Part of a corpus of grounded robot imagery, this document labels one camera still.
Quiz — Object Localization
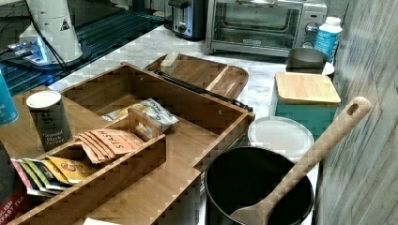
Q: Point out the yellow tea packet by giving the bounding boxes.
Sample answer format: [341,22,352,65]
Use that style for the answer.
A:
[48,157,97,184]

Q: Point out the bamboo tea organizer cabinet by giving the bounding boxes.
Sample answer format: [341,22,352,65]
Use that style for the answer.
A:
[0,85,202,225]

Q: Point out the green tea packets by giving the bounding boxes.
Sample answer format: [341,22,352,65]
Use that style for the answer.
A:
[11,158,69,197]

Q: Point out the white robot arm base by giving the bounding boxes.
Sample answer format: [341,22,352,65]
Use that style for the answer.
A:
[8,0,91,67]

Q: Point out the silver toaster oven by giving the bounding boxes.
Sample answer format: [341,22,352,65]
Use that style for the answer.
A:
[204,0,328,57]

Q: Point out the black cooking pot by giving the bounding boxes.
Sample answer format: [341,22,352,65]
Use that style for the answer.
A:
[204,146,314,225]

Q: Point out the wooden spoon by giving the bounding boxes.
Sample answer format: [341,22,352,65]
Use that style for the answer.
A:
[231,97,372,225]

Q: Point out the teal canister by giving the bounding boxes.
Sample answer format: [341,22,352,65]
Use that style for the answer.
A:
[0,75,19,126]

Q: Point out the red English breakfast tea box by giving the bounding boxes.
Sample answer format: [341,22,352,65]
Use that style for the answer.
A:
[0,143,30,225]

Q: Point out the silver snack packet in drawer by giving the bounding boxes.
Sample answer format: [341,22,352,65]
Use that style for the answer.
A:
[103,98,178,131]

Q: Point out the white bottle with blue label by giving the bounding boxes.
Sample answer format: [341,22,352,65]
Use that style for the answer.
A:
[314,17,343,63]

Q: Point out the dark wooden serving tray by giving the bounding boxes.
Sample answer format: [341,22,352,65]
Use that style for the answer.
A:
[145,53,250,101]

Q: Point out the white plate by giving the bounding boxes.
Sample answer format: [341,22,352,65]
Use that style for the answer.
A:
[248,116,314,161]

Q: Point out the black and silver toaster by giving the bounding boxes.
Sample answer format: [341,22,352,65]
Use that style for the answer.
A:
[165,0,208,41]

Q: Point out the ground black pepper tin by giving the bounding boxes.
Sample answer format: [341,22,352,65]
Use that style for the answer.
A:
[26,90,72,151]

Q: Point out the orange Stash tea packets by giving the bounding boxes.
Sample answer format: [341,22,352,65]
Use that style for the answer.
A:
[77,128,145,164]

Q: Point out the teal box with bamboo lid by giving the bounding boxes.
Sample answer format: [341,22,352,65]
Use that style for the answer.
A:
[269,71,341,141]

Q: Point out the small wooden block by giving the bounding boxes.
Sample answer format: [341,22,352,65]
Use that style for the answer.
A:
[161,52,180,74]

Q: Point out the small grey metal pot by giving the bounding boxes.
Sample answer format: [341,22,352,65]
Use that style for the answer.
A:
[286,48,328,74]

